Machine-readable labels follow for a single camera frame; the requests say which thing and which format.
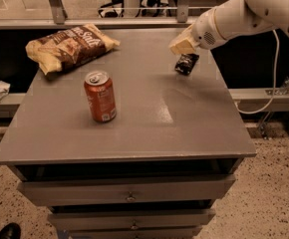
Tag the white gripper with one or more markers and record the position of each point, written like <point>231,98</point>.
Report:
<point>205,31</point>

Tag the black rxbar chocolate wrapper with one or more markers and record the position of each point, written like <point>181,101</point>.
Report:
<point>186,63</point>

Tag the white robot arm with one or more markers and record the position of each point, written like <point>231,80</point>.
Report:
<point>229,20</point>

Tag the orange soda can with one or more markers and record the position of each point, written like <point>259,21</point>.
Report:
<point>100,94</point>

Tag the black office chair base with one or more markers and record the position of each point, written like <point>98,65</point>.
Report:
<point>113,9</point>

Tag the brown yellow chip bag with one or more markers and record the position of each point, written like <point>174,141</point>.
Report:
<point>69,48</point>

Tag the grey metal railing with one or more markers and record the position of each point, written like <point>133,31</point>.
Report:
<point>60,14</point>

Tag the grey drawer cabinet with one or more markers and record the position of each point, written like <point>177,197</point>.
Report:
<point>166,125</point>

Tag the top grey drawer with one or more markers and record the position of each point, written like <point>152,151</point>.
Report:
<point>127,190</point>

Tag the grey drawer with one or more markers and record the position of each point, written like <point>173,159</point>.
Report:
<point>127,190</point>
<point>155,233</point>
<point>130,219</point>

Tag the middle grey drawer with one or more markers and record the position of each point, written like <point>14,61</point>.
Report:
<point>130,219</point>

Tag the bottom grey drawer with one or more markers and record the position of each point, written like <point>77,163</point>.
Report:
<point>155,233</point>

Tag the black shoe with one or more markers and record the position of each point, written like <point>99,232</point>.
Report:
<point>11,231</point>

